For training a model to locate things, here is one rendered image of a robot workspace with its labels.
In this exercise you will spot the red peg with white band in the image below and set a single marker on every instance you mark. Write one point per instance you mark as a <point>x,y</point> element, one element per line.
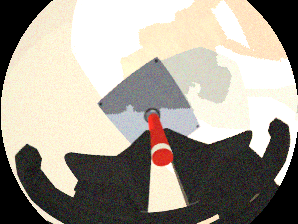
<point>159,146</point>

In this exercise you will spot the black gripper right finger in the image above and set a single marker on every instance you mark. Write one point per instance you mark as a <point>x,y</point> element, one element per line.
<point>194,162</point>

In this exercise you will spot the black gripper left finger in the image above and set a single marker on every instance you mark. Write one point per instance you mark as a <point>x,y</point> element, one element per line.
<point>130,169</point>

